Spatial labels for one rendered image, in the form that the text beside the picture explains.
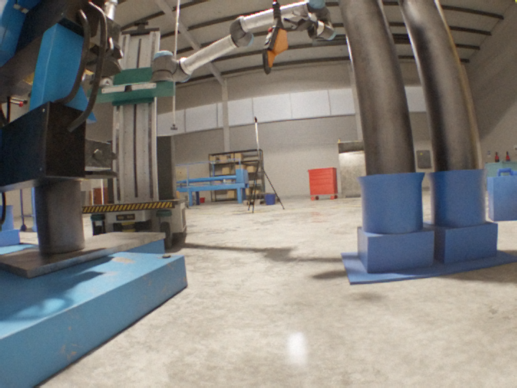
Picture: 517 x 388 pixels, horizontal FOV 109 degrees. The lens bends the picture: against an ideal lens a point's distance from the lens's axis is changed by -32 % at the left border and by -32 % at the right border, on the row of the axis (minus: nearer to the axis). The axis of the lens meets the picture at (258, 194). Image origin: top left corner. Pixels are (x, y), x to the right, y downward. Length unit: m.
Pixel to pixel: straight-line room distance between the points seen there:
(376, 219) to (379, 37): 0.74
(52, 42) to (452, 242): 1.50
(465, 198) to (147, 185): 1.92
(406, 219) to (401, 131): 0.33
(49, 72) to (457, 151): 1.42
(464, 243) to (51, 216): 1.59
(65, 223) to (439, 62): 1.63
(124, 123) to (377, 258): 1.93
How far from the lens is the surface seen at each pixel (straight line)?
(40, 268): 0.95
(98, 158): 0.89
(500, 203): 2.34
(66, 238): 1.14
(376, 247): 1.02
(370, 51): 1.18
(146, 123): 2.13
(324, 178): 7.76
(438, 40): 1.32
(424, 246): 1.08
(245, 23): 1.84
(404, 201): 1.04
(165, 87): 1.98
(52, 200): 1.13
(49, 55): 0.89
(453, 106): 1.21
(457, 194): 1.15
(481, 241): 1.21
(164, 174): 2.19
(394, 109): 1.10
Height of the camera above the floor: 0.33
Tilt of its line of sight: level
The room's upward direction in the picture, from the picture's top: 4 degrees counter-clockwise
